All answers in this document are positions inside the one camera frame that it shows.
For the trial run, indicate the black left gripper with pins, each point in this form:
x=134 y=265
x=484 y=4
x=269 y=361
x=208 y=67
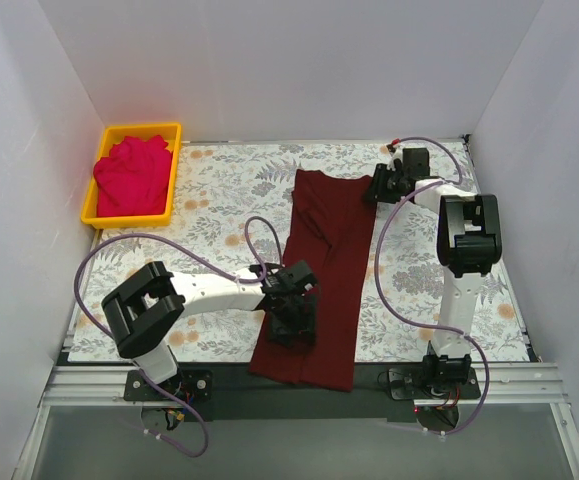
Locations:
x=292 y=320

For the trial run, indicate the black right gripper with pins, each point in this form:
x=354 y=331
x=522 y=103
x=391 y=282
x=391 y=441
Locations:
x=376 y=182

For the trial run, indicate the dark red t shirt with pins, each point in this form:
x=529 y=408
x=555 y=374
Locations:
x=331 y=229

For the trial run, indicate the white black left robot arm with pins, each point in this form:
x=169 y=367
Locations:
x=143 y=309

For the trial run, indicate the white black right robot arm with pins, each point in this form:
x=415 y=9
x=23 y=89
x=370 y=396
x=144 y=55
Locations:
x=468 y=245

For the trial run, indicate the floral patterned table mat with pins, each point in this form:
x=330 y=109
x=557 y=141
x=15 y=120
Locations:
x=233 y=203

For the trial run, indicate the bright pink t shirt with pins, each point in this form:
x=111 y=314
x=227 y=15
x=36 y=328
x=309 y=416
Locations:
x=133 y=178

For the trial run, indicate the yellow plastic bin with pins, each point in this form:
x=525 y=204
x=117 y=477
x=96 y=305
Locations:
x=171 y=133

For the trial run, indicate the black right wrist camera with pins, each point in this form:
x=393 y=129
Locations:
x=416 y=162

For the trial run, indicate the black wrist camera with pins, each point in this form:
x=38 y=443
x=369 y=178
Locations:
x=416 y=162
x=296 y=279

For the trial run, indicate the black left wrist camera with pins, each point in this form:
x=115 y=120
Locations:
x=296 y=279

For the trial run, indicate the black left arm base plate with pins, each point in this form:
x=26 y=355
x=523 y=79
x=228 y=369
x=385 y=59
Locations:
x=189 y=384

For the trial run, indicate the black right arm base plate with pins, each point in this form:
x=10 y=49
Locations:
x=442 y=386

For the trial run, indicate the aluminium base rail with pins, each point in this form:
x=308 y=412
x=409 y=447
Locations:
x=510 y=383

